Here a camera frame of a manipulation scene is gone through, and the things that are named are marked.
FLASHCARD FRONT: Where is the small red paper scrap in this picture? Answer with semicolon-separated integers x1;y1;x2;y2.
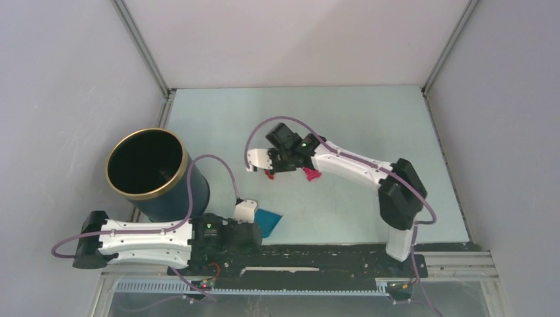
264;170;275;180

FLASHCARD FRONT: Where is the blue plastic dustpan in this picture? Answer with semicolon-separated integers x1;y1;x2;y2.
254;209;283;238

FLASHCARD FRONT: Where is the magenta paper scrap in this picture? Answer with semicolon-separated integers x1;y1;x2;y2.
302;167;322;182

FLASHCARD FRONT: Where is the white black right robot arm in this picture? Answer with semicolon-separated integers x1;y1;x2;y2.
246;123;427;276

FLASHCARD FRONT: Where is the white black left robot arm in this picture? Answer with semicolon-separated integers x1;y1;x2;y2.
72;211;263;275

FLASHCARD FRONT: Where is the black gold-rimmed bin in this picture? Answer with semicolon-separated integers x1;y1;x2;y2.
106;128;210;223

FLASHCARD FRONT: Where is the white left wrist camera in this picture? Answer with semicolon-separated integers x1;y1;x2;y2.
232;198;258;223

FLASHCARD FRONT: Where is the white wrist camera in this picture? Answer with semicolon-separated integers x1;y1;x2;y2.
232;198;258;223
245;149;273;172

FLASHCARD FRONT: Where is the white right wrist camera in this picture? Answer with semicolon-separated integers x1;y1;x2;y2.
245;149;273;172

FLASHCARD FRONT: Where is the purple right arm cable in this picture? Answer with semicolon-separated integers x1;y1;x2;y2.
243;116;442;317

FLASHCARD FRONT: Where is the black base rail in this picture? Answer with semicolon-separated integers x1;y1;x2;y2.
179;244;428;292

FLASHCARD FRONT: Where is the aluminium frame rail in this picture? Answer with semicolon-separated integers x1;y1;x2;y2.
102;244;499;296

